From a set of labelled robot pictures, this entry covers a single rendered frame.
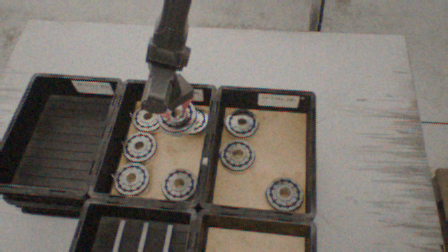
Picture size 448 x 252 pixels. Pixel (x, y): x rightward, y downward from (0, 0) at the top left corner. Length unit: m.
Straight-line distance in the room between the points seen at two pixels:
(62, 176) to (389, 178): 1.02
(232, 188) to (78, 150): 0.50
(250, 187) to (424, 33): 1.99
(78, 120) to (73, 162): 0.15
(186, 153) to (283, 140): 0.30
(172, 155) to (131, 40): 0.67
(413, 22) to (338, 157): 1.71
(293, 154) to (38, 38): 1.20
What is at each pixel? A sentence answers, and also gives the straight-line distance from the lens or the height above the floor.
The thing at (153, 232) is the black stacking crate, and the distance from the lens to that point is 1.13.
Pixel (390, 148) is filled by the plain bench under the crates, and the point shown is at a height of 0.70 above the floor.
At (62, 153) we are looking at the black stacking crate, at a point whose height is 0.83.
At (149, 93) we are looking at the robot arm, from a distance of 0.80.
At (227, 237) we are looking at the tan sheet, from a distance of 1.09.
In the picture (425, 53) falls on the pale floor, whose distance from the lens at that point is 2.76.
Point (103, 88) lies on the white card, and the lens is 1.33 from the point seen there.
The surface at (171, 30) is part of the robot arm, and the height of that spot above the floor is 1.37.
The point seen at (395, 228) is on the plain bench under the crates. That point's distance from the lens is 1.32.
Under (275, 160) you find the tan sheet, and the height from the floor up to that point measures 0.83.
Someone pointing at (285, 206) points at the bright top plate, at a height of 0.86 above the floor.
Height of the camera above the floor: 1.88
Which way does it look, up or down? 59 degrees down
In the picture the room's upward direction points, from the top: 6 degrees counter-clockwise
